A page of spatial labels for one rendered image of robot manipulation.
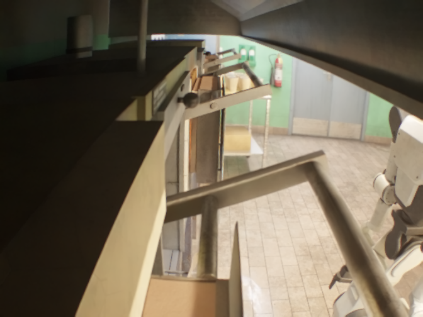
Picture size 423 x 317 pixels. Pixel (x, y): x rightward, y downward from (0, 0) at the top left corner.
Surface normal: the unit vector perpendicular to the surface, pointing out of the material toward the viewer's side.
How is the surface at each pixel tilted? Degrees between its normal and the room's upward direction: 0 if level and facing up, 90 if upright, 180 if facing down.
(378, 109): 90
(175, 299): 0
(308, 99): 90
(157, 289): 0
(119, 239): 90
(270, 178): 90
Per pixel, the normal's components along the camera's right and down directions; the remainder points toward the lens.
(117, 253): 1.00, 0.04
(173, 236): -0.03, 0.39
